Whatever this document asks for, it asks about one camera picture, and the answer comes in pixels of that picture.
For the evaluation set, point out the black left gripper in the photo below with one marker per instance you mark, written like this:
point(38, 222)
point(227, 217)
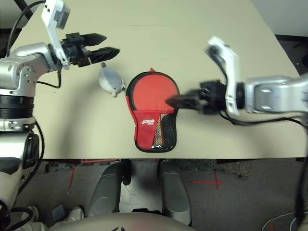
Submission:
point(77, 50)

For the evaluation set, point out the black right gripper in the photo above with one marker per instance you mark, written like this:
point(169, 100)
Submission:
point(214, 98)

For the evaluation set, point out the grey white plush whale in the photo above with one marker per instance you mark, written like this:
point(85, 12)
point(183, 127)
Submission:
point(108, 78)

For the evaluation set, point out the red black paddle case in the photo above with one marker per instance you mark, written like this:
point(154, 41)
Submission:
point(144, 134)

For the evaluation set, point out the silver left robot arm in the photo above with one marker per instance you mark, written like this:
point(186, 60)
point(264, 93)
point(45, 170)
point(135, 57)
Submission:
point(26, 55)

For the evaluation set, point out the red floor tape cross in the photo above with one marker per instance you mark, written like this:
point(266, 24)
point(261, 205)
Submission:
point(216, 182)

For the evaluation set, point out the grey robot right leg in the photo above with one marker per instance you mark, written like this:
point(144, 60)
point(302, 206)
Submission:
point(173, 190)

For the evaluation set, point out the grey robot leg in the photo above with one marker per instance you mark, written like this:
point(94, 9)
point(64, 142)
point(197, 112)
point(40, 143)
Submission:
point(106, 187)
point(173, 190)

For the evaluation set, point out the grey robot left leg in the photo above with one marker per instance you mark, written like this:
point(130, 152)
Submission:
point(106, 187)

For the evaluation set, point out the grey robot torso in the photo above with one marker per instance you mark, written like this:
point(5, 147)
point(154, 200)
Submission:
point(120, 222)

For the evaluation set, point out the white sneaker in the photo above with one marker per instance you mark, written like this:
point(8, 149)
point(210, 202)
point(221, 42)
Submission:
point(74, 214)
point(34, 213)

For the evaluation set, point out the small dark blue box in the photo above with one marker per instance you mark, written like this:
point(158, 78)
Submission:
point(59, 211)

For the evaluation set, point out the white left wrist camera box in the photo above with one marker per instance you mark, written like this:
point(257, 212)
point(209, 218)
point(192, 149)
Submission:
point(51, 9)

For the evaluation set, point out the black metal table frame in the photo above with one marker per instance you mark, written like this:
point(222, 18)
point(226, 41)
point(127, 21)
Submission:
point(33, 7)

